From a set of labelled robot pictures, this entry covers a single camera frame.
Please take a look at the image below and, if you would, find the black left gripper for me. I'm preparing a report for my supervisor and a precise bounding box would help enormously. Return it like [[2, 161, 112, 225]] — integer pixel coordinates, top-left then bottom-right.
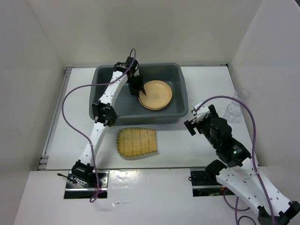
[[126, 75, 146, 98]]

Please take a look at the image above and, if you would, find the yellow bear plate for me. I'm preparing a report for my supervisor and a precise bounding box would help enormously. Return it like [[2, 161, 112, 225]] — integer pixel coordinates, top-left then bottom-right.
[[138, 98, 171, 110], [139, 80, 173, 103]]

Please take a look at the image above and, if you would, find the clear plastic cup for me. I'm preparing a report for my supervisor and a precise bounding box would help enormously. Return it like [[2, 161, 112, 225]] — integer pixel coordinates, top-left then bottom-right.
[[223, 103, 242, 123], [234, 88, 250, 103]]

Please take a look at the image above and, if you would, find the woven bamboo tray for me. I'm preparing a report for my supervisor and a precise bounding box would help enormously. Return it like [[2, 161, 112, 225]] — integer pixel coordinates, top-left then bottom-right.
[[116, 127, 158, 158]]

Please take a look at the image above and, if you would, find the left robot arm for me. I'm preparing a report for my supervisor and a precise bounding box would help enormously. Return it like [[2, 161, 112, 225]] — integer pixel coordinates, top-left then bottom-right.
[[72, 56, 146, 188]]

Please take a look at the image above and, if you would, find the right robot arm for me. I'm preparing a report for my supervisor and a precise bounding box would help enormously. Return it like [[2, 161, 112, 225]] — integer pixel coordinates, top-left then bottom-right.
[[184, 105, 300, 225]]

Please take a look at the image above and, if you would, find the grey plastic bin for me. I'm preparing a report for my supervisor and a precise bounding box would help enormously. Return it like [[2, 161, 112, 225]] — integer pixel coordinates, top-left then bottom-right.
[[88, 62, 189, 126]]

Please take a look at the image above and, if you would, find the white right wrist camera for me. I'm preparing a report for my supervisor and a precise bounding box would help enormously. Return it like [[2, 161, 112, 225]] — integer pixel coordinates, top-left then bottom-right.
[[192, 101, 210, 123]]

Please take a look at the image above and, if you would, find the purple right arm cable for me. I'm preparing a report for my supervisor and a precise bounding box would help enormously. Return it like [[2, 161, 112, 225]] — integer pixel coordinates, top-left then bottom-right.
[[196, 95, 276, 225]]

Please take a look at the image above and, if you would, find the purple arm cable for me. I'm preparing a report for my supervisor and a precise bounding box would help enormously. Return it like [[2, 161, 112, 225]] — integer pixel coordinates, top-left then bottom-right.
[[196, 95, 276, 225], [62, 48, 138, 203]]

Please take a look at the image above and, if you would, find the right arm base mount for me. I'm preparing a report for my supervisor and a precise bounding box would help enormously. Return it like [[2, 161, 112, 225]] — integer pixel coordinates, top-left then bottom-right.
[[188, 167, 227, 197]]

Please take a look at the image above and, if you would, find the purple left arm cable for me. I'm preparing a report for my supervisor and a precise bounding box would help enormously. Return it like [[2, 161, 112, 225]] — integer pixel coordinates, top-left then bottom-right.
[[62, 48, 138, 203]]

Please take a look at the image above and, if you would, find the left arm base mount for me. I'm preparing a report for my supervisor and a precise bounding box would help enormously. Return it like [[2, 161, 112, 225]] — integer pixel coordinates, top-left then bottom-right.
[[64, 171, 109, 199]]

